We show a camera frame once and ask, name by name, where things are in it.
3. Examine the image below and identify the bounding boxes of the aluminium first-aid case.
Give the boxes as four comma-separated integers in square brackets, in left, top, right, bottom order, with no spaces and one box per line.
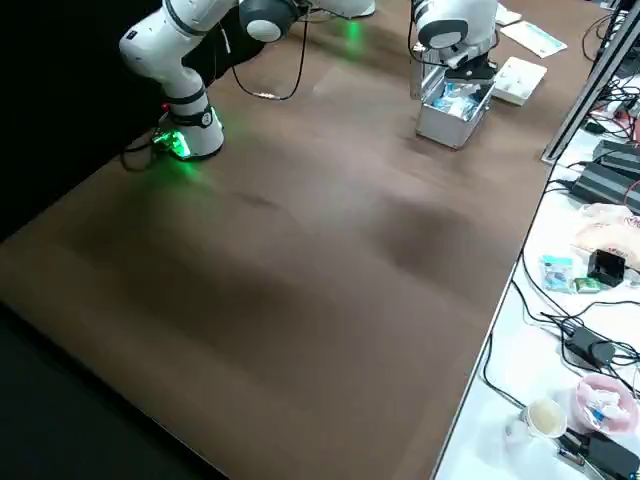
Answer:
[408,48,497,151]

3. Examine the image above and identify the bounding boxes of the long blue white flat packet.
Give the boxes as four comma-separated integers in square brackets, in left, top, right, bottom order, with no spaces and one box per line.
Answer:
[494,3,524,28]

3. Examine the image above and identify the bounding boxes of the aluminium post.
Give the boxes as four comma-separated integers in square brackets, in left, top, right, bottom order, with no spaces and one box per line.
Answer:
[541,0,640,164]

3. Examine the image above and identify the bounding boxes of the black base cable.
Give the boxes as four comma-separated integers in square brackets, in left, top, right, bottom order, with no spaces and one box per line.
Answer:
[120,130,169,174]

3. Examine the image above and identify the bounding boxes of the white plastic partition tray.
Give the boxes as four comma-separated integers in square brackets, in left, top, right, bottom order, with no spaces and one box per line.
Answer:
[491,55,548,108]

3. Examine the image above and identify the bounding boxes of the wide blue white flat packet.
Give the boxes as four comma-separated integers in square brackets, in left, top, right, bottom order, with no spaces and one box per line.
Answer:
[499,20,569,58]

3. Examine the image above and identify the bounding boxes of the black flat device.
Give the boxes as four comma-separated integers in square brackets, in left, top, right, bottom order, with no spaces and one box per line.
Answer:
[583,431,640,480]

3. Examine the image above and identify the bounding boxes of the blue white gauze packet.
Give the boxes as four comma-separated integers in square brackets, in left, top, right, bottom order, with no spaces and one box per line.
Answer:
[442,81,484,122]

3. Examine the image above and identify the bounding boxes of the pink bowl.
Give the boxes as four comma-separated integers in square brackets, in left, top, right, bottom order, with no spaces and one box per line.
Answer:
[569,373,639,436]

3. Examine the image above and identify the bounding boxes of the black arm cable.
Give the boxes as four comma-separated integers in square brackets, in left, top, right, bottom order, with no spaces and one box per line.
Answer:
[219,8,310,103]

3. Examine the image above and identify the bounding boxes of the small blue printed packet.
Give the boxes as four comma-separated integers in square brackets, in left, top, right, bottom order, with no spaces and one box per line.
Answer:
[538,254,576,294]

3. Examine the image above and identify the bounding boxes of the beige paper cup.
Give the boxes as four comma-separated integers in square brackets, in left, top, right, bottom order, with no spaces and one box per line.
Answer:
[519,397,569,441]

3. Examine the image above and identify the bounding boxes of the printed white plastic bag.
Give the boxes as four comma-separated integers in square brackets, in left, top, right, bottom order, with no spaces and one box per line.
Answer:
[569,201,640,272]

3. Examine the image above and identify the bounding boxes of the black power adapter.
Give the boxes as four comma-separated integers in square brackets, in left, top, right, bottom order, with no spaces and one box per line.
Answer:
[563,324,617,369]

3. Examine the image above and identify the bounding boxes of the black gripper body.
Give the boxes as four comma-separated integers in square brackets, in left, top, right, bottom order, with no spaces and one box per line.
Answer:
[443,55,500,89]

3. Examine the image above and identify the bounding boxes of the black desk cable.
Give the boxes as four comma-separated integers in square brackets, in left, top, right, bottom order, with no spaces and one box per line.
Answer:
[519,244,640,382]

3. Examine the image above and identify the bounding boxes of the small black open box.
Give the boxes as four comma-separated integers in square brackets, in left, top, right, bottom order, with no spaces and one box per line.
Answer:
[585,248,628,289]

